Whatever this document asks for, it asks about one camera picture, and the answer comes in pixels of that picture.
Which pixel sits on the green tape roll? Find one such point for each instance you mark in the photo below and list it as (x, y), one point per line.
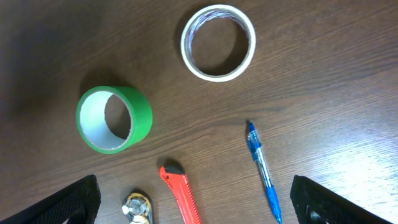
(111, 119)

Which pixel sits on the white masking tape roll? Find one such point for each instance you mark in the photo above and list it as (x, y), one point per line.
(218, 43)

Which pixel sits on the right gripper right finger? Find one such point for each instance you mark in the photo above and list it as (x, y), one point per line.
(313, 203)

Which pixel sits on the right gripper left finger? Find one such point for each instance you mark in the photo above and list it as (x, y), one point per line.
(76, 203)

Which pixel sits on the orange utility knife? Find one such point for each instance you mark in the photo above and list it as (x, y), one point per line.
(177, 181)

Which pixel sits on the yellow correction tape dispenser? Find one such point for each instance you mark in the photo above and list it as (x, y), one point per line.
(137, 208)

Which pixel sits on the blue ballpoint pen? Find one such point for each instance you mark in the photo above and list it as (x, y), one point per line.
(255, 147)

